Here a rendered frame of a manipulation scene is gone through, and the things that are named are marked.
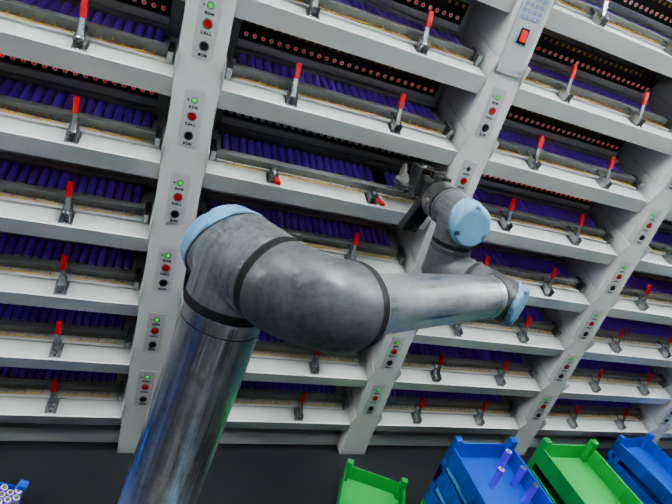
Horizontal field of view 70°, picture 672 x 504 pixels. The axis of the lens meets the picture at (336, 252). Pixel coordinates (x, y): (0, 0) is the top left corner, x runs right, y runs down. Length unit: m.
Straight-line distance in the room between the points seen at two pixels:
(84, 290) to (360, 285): 0.91
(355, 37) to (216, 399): 0.81
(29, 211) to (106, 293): 0.26
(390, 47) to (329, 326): 0.78
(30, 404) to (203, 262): 1.04
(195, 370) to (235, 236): 0.18
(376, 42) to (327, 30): 0.11
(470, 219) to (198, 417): 0.63
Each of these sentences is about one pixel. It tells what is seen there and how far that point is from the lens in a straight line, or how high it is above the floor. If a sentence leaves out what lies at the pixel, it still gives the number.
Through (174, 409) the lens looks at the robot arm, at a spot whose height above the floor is 0.74.
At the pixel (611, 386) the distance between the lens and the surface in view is 2.28.
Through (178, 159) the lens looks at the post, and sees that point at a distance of 1.15.
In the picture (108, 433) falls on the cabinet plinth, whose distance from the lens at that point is 1.65.
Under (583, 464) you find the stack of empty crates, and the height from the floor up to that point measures 0.32.
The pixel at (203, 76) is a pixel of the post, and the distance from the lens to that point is 1.11.
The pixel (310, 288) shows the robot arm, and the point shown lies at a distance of 0.53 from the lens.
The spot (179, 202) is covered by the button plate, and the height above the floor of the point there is 0.80.
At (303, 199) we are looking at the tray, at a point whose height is 0.86.
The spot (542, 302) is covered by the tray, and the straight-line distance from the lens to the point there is 1.72.
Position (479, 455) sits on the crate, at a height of 0.33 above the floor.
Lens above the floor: 1.22
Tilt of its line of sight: 22 degrees down
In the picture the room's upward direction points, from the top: 18 degrees clockwise
